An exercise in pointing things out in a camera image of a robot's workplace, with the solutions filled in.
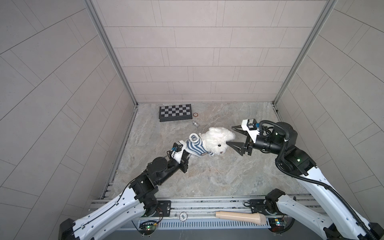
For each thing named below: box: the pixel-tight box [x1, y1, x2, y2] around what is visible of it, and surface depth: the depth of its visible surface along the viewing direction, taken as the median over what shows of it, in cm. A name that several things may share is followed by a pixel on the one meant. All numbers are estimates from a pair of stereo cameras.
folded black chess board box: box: [159, 104, 193, 122], surface depth 107 cm
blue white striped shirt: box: [185, 133, 215, 157], surface depth 63 cm
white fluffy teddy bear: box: [200, 127, 236, 155], surface depth 60 cm
